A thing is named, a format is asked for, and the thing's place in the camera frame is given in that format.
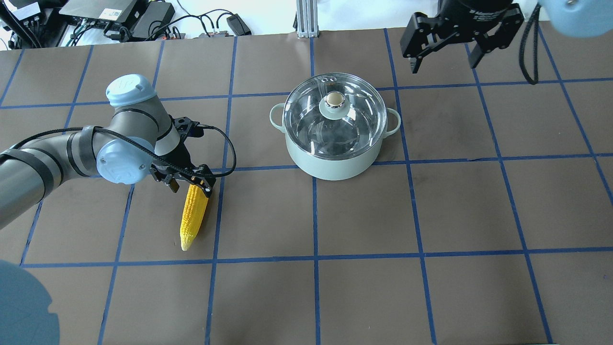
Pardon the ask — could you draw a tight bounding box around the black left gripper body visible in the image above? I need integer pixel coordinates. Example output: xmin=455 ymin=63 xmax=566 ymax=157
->
xmin=150 ymin=117 xmax=196 ymax=183

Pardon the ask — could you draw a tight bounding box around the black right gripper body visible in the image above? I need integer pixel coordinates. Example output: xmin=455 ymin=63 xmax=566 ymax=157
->
xmin=436 ymin=0 xmax=524 ymax=46

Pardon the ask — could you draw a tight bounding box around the yellow corn cob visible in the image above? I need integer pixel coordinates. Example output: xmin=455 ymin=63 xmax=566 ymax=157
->
xmin=179 ymin=185 xmax=209 ymax=252

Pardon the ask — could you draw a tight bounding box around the glass pot lid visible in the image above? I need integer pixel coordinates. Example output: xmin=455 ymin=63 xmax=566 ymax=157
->
xmin=277 ymin=72 xmax=396 ymax=160

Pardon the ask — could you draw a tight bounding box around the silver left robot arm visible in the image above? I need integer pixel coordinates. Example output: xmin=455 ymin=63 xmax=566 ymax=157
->
xmin=0 ymin=74 xmax=221 ymax=227

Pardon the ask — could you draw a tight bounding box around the mint green cooking pot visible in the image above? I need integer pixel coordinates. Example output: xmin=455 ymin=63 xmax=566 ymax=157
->
xmin=269 ymin=72 xmax=401 ymax=181

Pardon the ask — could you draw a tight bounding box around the black power adapter brick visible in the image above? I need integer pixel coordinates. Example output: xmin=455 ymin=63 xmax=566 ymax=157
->
xmin=130 ymin=1 xmax=175 ymax=42

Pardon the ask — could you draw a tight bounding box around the small black adapter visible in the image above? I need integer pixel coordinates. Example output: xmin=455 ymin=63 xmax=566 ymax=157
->
xmin=226 ymin=13 xmax=252 ymax=36

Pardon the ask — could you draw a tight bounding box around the black flat electronics box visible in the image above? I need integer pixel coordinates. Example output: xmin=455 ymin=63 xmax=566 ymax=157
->
xmin=59 ymin=0 xmax=148 ymax=28

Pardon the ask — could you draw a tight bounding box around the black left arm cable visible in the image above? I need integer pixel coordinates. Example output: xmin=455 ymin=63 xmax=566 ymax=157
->
xmin=10 ymin=126 xmax=237 ymax=179

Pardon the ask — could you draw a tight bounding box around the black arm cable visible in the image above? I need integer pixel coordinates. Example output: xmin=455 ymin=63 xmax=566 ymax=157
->
xmin=10 ymin=126 xmax=237 ymax=179
xmin=519 ymin=5 xmax=542 ymax=85

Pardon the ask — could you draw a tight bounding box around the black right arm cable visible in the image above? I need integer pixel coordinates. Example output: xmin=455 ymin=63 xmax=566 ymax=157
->
xmin=519 ymin=5 xmax=542 ymax=85

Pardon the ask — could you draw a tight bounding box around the aluminium frame post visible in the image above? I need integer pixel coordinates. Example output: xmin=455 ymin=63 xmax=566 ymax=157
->
xmin=295 ymin=0 xmax=320 ymax=38

